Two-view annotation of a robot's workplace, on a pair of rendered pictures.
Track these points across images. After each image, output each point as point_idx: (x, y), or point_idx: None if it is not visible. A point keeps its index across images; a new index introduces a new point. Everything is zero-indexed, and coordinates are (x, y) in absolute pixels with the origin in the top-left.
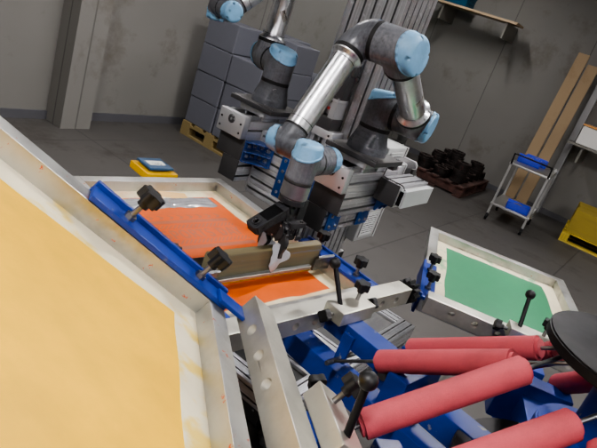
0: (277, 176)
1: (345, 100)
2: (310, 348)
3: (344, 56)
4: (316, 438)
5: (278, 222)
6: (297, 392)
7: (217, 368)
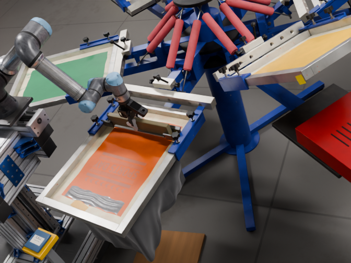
0: (9, 177)
1: None
2: (172, 106)
3: (45, 58)
4: (258, 45)
5: None
6: (247, 52)
7: (257, 62)
